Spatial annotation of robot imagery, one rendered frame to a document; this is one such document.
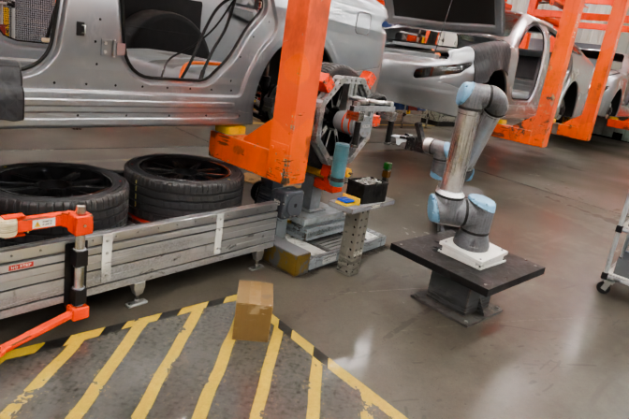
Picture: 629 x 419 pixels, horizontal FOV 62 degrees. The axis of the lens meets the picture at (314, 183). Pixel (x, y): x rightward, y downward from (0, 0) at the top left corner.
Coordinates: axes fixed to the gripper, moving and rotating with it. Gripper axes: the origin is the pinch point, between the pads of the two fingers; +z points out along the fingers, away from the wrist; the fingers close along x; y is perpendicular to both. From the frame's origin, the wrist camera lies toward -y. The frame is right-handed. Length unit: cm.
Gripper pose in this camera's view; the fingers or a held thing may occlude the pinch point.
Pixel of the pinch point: (397, 134)
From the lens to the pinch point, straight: 321.2
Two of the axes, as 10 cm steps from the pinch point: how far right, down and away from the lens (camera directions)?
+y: -1.4, 9.6, 2.6
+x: 6.6, -1.1, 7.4
